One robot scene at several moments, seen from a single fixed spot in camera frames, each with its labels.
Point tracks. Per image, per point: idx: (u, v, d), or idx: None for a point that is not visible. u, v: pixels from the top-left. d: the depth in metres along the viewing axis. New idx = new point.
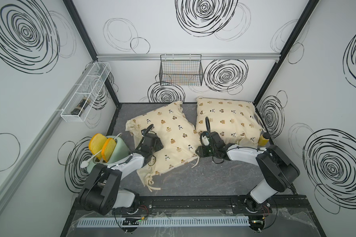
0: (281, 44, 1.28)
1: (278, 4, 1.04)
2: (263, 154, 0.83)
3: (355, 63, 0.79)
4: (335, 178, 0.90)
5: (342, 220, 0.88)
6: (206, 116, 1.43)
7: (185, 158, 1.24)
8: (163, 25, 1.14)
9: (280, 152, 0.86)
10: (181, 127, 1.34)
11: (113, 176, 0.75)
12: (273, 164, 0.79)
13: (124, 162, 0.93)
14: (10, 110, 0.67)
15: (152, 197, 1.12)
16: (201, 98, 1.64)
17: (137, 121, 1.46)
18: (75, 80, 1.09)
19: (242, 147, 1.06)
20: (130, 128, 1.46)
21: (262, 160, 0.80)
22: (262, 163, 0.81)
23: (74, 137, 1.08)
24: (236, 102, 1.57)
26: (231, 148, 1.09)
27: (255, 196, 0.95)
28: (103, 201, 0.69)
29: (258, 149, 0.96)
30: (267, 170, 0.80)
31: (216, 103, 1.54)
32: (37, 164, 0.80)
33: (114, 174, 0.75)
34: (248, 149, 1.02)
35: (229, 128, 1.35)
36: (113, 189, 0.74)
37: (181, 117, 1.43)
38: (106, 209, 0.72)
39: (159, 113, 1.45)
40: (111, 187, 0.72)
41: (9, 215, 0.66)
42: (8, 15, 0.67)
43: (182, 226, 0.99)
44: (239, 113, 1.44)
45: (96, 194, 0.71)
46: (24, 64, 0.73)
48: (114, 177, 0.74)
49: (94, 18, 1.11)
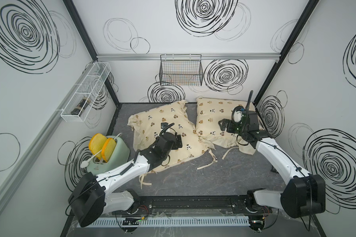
0: (281, 44, 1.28)
1: (278, 4, 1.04)
2: (301, 182, 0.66)
3: (355, 63, 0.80)
4: (335, 178, 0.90)
5: (342, 220, 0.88)
6: (206, 116, 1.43)
7: (182, 158, 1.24)
8: (164, 25, 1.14)
9: (322, 187, 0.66)
10: (181, 125, 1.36)
11: (95, 194, 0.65)
12: (304, 195, 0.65)
13: (118, 174, 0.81)
14: (10, 110, 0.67)
15: (152, 197, 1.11)
16: (201, 98, 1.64)
17: (139, 117, 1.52)
18: (75, 80, 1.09)
19: (278, 150, 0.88)
20: (133, 123, 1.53)
21: (295, 186, 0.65)
22: (295, 190, 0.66)
23: (73, 137, 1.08)
24: (236, 102, 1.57)
26: (264, 141, 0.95)
27: (256, 196, 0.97)
28: (82, 217, 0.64)
29: (297, 169, 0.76)
30: (293, 197, 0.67)
31: (216, 103, 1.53)
32: (37, 165, 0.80)
33: (97, 194, 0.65)
34: (288, 160, 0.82)
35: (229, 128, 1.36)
36: (96, 207, 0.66)
37: (182, 116, 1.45)
38: (87, 223, 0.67)
39: (162, 110, 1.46)
40: (90, 207, 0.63)
41: (9, 215, 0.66)
42: (7, 15, 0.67)
43: (182, 226, 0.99)
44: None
45: (80, 204, 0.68)
46: (24, 64, 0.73)
48: (95, 197, 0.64)
49: (94, 18, 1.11)
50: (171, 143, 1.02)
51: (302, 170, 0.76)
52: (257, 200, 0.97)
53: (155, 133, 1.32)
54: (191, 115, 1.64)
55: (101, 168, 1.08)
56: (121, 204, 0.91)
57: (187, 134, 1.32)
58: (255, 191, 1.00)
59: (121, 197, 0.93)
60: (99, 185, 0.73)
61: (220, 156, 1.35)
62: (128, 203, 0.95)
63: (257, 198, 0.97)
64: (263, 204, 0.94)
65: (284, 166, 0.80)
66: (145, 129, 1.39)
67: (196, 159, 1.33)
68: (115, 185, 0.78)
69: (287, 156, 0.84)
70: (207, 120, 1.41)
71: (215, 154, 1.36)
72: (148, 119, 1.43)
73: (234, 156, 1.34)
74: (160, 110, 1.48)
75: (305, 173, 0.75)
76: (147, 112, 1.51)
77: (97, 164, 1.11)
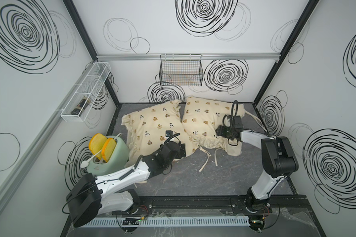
0: (281, 44, 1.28)
1: (278, 4, 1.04)
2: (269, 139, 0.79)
3: (355, 63, 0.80)
4: (335, 178, 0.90)
5: (342, 220, 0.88)
6: (191, 116, 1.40)
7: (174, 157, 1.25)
8: (164, 25, 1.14)
9: (288, 144, 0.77)
10: (172, 124, 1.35)
11: (92, 197, 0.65)
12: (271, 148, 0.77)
13: (117, 178, 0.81)
14: (11, 110, 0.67)
15: (152, 197, 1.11)
16: (192, 98, 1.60)
17: (131, 116, 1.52)
18: (75, 80, 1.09)
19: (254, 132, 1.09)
20: (126, 123, 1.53)
21: (264, 141, 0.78)
22: (264, 145, 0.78)
23: (74, 137, 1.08)
24: (223, 104, 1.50)
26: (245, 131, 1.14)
27: (254, 190, 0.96)
28: (75, 217, 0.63)
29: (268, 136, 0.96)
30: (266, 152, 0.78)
31: (203, 103, 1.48)
32: (37, 164, 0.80)
33: (93, 197, 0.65)
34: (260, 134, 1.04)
35: (211, 131, 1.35)
36: (91, 210, 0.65)
37: (173, 115, 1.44)
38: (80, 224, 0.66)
39: (154, 110, 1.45)
40: (85, 210, 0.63)
41: (9, 215, 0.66)
42: (8, 15, 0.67)
43: (182, 226, 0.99)
44: (222, 116, 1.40)
45: (76, 204, 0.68)
46: (24, 64, 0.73)
48: (92, 200, 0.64)
49: (94, 18, 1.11)
50: (174, 153, 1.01)
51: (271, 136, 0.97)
52: (255, 195, 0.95)
53: (147, 132, 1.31)
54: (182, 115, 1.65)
55: (101, 168, 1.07)
56: (120, 204, 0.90)
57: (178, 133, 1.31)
58: (252, 186, 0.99)
59: (119, 198, 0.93)
60: (97, 188, 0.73)
61: (220, 156, 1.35)
62: (127, 203, 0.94)
63: (255, 193, 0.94)
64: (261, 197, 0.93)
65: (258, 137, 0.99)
66: (136, 129, 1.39)
67: (196, 158, 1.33)
68: (112, 190, 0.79)
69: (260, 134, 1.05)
70: (191, 120, 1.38)
71: (215, 154, 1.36)
72: (139, 119, 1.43)
73: (234, 157, 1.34)
74: (153, 109, 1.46)
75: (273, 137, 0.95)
76: (139, 112, 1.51)
77: (97, 164, 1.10)
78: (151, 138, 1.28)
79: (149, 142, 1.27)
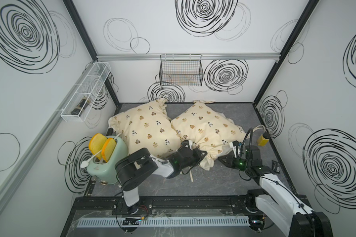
0: (281, 44, 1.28)
1: (278, 4, 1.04)
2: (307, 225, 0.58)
3: (355, 63, 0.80)
4: (335, 178, 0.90)
5: (341, 220, 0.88)
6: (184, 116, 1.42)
7: (161, 154, 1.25)
8: (163, 24, 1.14)
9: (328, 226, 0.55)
10: (159, 122, 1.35)
11: (151, 167, 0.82)
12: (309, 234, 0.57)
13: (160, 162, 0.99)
14: (11, 110, 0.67)
15: (152, 197, 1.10)
16: (197, 102, 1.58)
17: (118, 118, 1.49)
18: (75, 80, 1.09)
19: (280, 186, 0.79)
20: (113, 125, 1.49)
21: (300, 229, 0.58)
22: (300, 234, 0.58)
23: (74, 137, 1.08)
24: (223, 120, 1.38)
26: (266, 177, 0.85)
27: (257, 202, 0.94)
28: (126, 181, 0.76)
29: (300, 205, 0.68)
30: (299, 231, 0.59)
31: (203, 110, 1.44)
32: (38, 164, 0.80)
33: (152, 166, 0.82)
34: (289, 195, 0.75)
35: (196, 137, 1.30)
36: (143, 176, 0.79)
37: (159, 113, 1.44)
38: (127, 188, 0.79)
39: (140, 109, 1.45)
40: (141, 174, 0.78)
41: (7, 217, 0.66)
42: (7, 15, 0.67)
43: (182, 226, 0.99)
44: (213, 128, 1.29)
45: (127, 170, 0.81)
46: (24, 64, 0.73)
48: (153, 167, 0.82)
49: (94, 18, 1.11)
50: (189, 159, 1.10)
51: (306, 206, 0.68)
52: (257, 204, 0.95)
53: (134, 131, 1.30)
54: (168, 115, 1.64)
55: (102, 168, 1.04)
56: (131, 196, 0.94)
57: (167, 130, 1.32)
58: (255, 197, 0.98)
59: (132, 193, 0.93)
60: (150, 159, 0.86)
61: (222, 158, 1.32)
62: (135, 198, 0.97)
63: (257, 203, 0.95)
64: (262, 210, 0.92)
65: (286, 202, 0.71)
66: (124, 129, 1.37)
67: None
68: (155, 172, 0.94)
69: (289, 193, 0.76)
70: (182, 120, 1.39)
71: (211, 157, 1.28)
72: (126, 119, 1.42)
73: None
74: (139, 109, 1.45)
75: (308, 210, 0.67)
76: (125, 113, 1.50)
77: (97, 164, 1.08)
78: (139, 138, 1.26)
79: (136, 141, 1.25)
